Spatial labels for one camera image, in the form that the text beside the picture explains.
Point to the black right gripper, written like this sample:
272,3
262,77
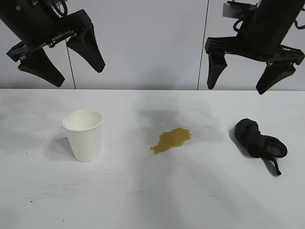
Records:
264,33

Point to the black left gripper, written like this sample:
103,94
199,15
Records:
31,21

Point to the black cloth rag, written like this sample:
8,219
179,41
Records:
252,140

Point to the white paper cup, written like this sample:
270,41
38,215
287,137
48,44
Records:
85,143

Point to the yellow liquid spill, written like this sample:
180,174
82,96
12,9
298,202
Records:
170,140

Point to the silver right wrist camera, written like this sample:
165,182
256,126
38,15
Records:
228,9

